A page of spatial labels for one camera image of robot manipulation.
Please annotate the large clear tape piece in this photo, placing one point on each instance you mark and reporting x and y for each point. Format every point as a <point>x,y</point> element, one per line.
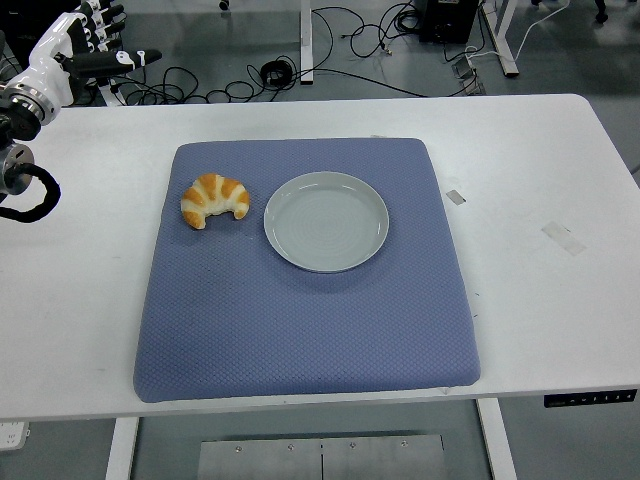
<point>564,239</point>

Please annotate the black table control panel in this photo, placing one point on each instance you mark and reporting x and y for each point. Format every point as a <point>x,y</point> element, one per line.
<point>590,399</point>

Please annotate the round grey plate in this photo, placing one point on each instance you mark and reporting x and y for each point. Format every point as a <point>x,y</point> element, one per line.
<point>327,225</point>

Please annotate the grey foot pedal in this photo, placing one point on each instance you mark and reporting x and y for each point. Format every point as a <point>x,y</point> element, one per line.
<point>467,70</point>

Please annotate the small grey tape piece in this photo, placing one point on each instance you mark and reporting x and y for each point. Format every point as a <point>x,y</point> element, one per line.
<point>456,197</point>

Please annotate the white table leg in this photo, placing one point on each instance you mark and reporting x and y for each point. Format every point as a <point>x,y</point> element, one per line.
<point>121,450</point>
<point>497,440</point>

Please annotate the grey metal plate with screws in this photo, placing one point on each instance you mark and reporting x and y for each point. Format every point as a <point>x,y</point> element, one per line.
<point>320,457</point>

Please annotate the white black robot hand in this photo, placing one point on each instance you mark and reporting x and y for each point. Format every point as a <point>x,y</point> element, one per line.
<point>47,70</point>

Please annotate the blue quilted mat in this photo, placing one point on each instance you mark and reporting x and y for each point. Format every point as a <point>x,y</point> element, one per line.
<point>300,325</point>

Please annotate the black computer case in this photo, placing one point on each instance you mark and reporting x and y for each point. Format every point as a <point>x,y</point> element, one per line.
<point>447,20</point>

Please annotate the golden croissant bread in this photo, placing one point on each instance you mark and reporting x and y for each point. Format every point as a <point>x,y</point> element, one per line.
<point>215,192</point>

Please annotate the black chair caster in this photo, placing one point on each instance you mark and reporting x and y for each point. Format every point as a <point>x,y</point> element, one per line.
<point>599,12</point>
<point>224,4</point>

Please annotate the large black box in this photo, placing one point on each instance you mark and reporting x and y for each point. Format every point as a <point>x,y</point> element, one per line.
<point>20,20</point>

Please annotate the white power strip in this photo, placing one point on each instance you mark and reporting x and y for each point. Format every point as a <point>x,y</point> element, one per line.
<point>12,436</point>

